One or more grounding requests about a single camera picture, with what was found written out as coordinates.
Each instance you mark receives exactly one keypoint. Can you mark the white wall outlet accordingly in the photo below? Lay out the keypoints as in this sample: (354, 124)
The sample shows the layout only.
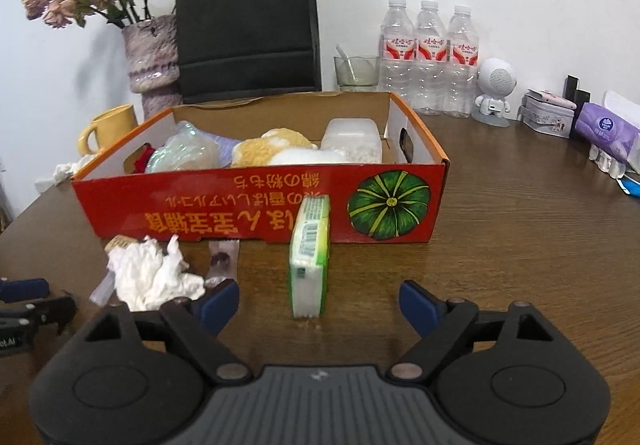
(44, 186)

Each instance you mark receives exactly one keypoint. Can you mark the purple tissue pack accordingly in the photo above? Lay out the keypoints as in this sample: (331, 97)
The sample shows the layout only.
(607, 130)

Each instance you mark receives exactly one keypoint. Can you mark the yellow white plush sheep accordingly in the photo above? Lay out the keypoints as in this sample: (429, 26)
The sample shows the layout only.
(280, 150)

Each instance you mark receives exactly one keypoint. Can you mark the green white small box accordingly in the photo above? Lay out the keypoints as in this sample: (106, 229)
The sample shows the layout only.
(310, 250)

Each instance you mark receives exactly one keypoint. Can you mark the purple white ceramic vase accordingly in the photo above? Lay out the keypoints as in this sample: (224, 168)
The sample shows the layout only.
(152, 60)

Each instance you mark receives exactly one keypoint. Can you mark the yellow mug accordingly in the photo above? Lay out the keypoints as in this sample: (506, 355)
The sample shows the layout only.
(107, 130)

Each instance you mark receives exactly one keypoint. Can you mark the clear sachet with dark bead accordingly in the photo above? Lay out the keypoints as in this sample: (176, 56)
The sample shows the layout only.
(222, 262)

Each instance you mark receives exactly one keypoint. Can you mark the white paper sheet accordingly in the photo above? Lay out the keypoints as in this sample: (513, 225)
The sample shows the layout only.
(622, 102)

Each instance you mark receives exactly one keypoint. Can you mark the grey tin with pink case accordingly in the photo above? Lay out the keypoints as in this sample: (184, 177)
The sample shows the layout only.
(547, 117)

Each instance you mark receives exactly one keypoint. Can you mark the glass cup with spoon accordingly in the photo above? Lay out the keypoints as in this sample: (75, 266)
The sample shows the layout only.
(356, 72)

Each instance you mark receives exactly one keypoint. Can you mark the small black box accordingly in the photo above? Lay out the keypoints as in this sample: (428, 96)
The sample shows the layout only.
(577, 89)

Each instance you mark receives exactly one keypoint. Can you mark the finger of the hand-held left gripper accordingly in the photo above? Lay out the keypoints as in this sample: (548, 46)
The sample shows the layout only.
(55, 312)
(22, 290)

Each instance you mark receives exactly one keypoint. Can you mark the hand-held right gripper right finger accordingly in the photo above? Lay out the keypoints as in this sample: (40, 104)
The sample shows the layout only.
(417, 307)

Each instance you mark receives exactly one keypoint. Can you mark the clear cotton swab box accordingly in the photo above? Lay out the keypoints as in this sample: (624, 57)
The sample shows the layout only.
(352, 140)

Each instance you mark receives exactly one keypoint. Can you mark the small white vials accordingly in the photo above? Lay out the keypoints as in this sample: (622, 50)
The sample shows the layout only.
(607, 160)

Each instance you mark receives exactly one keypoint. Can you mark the clear plastic wrapper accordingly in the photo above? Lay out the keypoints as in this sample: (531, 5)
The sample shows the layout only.
(102, 289)

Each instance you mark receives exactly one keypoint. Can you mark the red knitted flower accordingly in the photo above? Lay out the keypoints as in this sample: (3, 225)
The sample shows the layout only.
(144, 160)

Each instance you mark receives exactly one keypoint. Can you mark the red cardboard box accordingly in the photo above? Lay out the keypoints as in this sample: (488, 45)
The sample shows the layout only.
(225, 210)

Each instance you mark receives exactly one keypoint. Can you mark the clear water bottle red label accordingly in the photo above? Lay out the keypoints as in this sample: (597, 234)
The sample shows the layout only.
(462, 67)
(431, 62)
(397, 60)

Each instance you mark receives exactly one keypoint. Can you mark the small tan object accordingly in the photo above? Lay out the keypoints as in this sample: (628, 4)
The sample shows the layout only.
(121, 242)

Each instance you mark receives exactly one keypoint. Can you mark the black paper bag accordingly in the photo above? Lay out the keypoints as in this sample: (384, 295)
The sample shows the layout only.
(247, 20)

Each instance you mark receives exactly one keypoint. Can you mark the white robot figure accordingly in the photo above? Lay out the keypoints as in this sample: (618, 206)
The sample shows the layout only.
(495, 87)

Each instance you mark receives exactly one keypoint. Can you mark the white tissue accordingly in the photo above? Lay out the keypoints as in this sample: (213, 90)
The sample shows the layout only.
(150, 275)

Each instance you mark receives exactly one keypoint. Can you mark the small crumpled tissue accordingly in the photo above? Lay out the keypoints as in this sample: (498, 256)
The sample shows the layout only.
(70, 171)

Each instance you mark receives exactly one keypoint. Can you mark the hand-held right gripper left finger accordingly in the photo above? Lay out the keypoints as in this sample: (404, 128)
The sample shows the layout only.
(217, 307)

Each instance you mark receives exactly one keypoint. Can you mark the clear plastic bag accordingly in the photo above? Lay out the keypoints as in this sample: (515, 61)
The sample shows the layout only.
(182, 150)

